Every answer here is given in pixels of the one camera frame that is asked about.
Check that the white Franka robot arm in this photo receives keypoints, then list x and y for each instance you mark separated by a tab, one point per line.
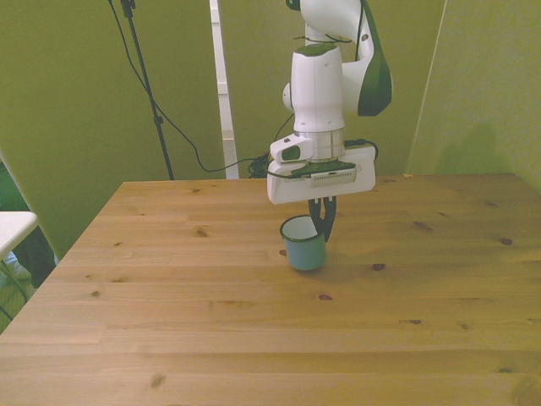
317	84

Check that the black tripod camera stand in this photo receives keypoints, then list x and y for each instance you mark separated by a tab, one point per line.
145	80

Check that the white vertical post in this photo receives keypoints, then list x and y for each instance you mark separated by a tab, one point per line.
223	84

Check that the teal enamel mug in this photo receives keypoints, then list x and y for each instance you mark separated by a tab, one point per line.
306	251

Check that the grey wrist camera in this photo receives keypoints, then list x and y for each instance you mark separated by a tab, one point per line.
334	177

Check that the white side furniture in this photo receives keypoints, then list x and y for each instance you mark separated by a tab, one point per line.
14	228

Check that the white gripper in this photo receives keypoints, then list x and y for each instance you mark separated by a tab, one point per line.
329	192

